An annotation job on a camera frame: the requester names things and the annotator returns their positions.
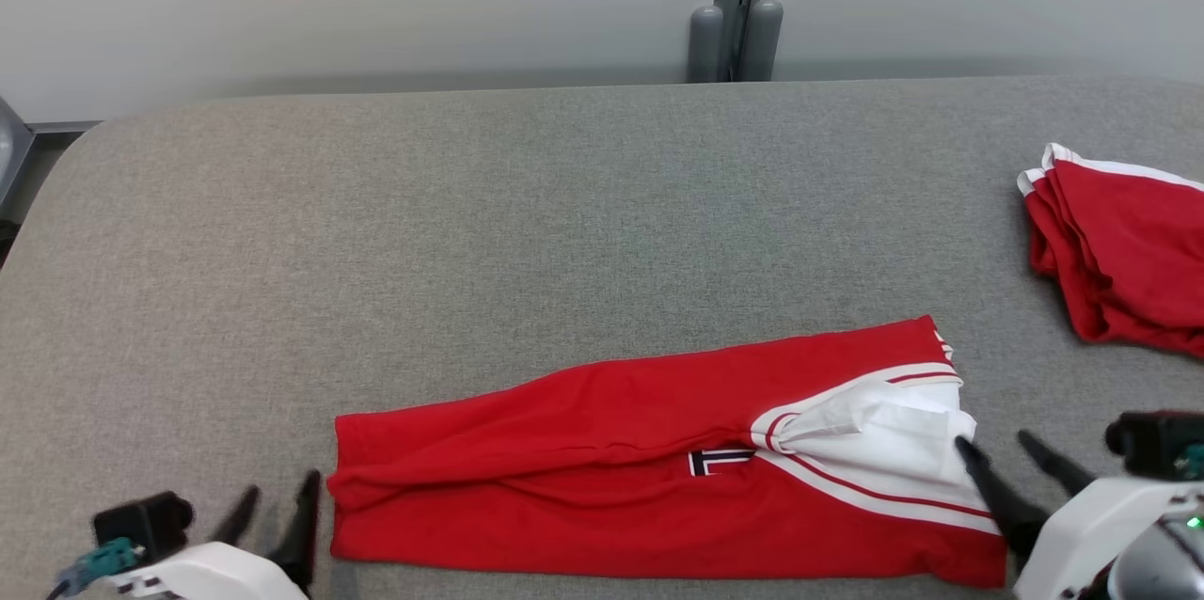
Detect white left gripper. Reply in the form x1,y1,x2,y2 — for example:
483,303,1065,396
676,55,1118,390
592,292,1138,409
102,469,324,600

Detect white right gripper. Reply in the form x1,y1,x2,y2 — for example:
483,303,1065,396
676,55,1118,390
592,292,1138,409
954,430,1204,600

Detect red white basketball shorts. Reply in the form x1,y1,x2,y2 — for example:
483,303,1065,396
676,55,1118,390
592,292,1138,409
326,315,1009,590

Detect red garment with white trim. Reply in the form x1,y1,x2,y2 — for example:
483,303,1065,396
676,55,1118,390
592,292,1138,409
1016,142,1204,358

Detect grey metal frame leg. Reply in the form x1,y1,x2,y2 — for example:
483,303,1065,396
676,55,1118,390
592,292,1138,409
0,95,37,215

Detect grey rounded post foot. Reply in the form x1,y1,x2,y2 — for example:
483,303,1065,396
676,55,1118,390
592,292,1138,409
741,0,784,82
688,4,726,84

